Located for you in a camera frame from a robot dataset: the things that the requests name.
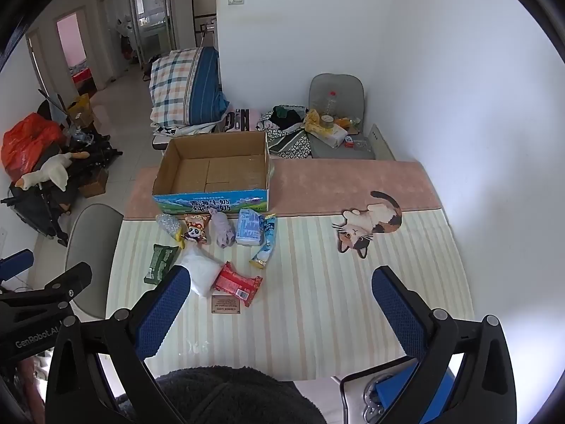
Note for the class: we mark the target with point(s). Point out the light blue tissue packet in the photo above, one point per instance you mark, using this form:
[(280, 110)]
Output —
[(248, 228)]

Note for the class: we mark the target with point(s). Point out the pile of black stands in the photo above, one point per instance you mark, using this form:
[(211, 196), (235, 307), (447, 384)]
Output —
[(39, 212)]

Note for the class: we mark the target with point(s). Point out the pink black bag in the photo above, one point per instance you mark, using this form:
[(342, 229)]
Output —
[(251, 119)]

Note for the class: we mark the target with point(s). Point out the purple knotted cloth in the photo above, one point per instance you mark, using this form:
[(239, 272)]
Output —
[(220, 229)]

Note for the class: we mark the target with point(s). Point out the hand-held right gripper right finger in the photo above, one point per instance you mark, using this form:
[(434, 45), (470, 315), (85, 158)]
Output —
[(397, 313)]

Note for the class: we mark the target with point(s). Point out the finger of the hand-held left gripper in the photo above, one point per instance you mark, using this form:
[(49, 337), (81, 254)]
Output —
[(17, 263), (66, 279)]

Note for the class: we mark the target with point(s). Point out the white goose plush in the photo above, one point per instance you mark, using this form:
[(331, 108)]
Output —
[(53, 168)]

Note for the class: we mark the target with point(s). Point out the silver mesh scrubber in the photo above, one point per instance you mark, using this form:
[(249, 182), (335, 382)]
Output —
[(165, 224)]

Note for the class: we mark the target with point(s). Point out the white flat panel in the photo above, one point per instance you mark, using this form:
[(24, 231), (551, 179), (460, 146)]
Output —
[(380, 141)]

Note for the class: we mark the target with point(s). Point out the dark fleece clothing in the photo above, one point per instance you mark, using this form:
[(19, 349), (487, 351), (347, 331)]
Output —
[(234, 395)]

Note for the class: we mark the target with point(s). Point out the brown mat label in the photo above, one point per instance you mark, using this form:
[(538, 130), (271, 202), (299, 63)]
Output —
[(226, 305)]

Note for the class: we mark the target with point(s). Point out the red snack packet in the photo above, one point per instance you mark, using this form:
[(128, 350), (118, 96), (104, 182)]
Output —
[(234, 282)]

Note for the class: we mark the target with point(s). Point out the small brown cardboard box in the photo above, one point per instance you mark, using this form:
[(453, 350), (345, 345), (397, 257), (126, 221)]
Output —
[(93, 185)]

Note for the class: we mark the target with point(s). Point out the slim blue white packet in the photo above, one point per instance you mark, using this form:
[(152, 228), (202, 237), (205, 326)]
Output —
[(267, 240)]

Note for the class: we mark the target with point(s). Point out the clear bottle red cap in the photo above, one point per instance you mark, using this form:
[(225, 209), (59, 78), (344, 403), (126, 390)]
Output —
[(331, 106)]

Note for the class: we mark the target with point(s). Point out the yellow snack bag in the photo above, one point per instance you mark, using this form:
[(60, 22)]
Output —
[(312, 119)]

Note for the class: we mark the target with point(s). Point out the white powder bag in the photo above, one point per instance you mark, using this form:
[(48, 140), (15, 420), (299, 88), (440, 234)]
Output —
[(203, 271)]

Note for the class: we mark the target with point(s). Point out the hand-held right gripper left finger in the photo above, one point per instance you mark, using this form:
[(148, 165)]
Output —
[(163, 313)]

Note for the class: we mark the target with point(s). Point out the plaid folded bedding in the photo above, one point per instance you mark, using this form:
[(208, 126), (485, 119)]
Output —
[(176, 84)]

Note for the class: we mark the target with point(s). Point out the pink table mat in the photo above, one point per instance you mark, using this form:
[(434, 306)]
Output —
[(331, 185)]

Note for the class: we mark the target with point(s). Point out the green packet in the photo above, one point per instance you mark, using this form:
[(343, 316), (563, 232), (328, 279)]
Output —
[(160, 263)]

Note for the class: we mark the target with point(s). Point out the grey round stool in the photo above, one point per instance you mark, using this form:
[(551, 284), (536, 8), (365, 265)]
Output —
[(92, 251)]

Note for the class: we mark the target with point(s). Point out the panda print snack packet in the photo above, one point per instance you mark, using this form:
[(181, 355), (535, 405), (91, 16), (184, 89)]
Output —
[(196, 229)]

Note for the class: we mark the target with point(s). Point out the cat shaped mat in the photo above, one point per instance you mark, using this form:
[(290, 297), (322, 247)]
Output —
[(370, 225)]

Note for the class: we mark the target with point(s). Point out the orange plastic bag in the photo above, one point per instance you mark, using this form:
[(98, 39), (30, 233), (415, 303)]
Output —
[(26, 141)]

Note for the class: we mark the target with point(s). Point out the black white patterned cloth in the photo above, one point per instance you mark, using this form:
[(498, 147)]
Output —
[(291, 141)]

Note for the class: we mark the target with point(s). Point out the grey padded chair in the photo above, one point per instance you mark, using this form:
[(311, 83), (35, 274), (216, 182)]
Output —
[(337, 86)]

